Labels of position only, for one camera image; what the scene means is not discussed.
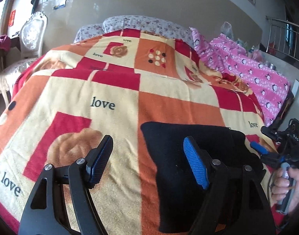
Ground dark hanging cloth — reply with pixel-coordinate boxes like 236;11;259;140
31;0;39;14

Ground pink penguin print quilt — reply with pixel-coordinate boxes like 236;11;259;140
190;27;290;126

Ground white ornate chair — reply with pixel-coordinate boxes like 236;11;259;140
0;12;48;106

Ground red paper sign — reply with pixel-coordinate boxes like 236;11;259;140
8;10;16;27

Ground floral pillow near chair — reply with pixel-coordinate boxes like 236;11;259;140
74;23;105;43

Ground floral pillow long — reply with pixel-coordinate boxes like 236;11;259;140
102;15;194;48

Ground black pants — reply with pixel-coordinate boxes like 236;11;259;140
140;121;267;234

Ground right hand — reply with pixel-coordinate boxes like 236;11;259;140
271;168;299;214

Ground orange red patterned blanket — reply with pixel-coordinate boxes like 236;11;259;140
0;29;275;234

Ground maroon cloth on table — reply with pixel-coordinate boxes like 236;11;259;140
0;34;11;52

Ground metal railing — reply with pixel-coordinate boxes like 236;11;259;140
266;16;299;70

